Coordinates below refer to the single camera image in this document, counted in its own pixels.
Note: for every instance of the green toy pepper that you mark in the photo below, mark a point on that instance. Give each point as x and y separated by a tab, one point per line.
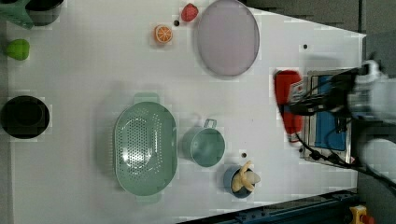
18	49

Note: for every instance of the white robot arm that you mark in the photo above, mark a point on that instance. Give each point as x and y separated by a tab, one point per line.
378	139

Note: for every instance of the grey round plate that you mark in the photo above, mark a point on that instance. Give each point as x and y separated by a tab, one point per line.
228	38

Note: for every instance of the green plastic scoop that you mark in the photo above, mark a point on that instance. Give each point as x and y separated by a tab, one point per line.
15	11

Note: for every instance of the red toy strawberry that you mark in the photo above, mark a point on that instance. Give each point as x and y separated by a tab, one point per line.
189	12

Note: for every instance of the toy orange half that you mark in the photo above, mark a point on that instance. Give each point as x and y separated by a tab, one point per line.
162	34

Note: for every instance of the black round cup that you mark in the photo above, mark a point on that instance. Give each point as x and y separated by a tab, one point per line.
25	117

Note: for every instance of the blue bowl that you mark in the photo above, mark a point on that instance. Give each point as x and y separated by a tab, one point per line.
228	177

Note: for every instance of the blue table frame rail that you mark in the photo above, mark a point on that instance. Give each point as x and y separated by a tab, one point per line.
329	208

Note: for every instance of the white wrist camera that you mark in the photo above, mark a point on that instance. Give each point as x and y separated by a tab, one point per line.
369	72

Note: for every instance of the silver toaster oven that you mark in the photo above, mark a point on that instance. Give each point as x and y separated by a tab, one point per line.
328	137

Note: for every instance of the green metal mug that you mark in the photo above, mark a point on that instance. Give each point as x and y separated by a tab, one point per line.
204	145

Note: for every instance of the black container top left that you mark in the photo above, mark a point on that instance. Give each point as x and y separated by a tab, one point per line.
44	12

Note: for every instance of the red ketchup bottle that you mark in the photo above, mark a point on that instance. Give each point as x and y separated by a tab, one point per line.
289	88

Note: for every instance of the peeled toy banana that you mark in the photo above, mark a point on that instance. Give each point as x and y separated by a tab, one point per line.
245	178

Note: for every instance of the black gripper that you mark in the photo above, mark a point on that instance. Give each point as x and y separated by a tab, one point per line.
336	98

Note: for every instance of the green oval strainer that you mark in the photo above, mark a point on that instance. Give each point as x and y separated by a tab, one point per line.
145	148

